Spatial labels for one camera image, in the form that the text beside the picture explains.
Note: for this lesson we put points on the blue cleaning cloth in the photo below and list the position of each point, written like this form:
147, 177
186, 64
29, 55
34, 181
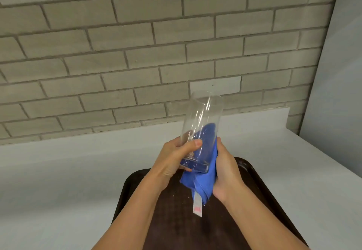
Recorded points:
201, 173

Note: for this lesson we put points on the clear drinking glass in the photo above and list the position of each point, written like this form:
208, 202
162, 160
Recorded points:
199, 134

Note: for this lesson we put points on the person's right thumb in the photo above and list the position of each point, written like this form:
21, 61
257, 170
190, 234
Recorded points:
220, 148

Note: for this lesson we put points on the person's left hand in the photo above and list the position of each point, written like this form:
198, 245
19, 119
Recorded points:
167, 160

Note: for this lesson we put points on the person's left forearm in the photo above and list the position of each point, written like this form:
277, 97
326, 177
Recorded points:
128, 213

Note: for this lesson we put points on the person's right forearm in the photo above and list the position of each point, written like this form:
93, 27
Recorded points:
263, 218

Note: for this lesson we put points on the person's right hand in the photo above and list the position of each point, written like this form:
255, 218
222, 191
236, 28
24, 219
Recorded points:
226, 173

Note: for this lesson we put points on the dark brown plastic tray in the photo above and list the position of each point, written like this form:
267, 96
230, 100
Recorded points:
198, 218

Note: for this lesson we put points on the person's left thumb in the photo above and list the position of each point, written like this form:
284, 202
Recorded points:
189, 147

